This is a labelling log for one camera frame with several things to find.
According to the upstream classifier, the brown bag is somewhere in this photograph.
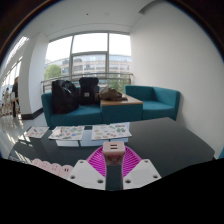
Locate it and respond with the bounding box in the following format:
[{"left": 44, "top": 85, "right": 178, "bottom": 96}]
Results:
[{"left": 98, "top": 86, "right": 129, "bottom": 102}]

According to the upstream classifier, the small sticker sheet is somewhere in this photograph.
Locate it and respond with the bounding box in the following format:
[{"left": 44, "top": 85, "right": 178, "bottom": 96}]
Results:
[{"left": 25, "top": 126, "right": 50, "bottom": 139}]

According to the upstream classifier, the black backpack with label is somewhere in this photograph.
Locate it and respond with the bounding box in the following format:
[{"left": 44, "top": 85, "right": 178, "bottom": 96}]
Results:
[{"left": 78, "top": 76, "right": 100, "bottom": 106}]

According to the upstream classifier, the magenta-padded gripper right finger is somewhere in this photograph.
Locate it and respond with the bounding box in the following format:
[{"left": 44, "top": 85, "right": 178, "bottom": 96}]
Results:
[{"left": 121, "top": 147, "right": 162, "bottom": 191}]

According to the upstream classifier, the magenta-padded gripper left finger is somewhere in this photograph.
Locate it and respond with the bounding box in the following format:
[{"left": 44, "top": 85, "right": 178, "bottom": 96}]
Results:
[{"left": 66, "top": 147, "right": 108, "bottom": 191}]

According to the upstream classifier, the teal wood-topped corner table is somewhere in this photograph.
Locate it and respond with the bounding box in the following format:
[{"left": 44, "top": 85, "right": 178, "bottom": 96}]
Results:
[{"left": 100, "top": 94, "right": 144, "bottom": 125}]

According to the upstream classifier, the short teal sofa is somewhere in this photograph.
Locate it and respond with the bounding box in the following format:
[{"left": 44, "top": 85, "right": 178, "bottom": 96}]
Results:
[{"left": 124, "top": 84, "right": 181, "bottom": 122}]

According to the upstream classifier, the metal window railing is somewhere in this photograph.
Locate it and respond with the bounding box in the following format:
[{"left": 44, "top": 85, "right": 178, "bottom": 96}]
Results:
[{"left": 40, "top": 72, "right": 134, "bottom": 94}]

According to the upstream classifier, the long teal sofa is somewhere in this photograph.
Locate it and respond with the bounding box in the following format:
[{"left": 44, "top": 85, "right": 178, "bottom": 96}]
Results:
[{"left": 40, "top": 87, "right": 104, "bottom": 129}]

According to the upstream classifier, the large colourful sticker sheet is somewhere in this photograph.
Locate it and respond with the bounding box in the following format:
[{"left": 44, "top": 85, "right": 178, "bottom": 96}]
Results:
[{"left": 91, "top": 123, "right": 133, "bottom": 141}]

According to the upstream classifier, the pink power strip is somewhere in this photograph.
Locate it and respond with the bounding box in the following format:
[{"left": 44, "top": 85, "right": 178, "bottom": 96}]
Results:
[{"left": 30, "top": 158, "right": 74, "bottom": 179}]

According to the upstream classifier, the pink cube charger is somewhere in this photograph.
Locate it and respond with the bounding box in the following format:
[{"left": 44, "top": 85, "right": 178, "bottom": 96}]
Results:
[{"left": 102, "top": 141, "right": 127, "bottom": 167}]

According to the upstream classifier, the large black backpack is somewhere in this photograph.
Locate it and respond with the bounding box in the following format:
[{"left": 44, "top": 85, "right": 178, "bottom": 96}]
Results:
[{"left": 50, "top": 79, "right": 80, "bottom": 115}]

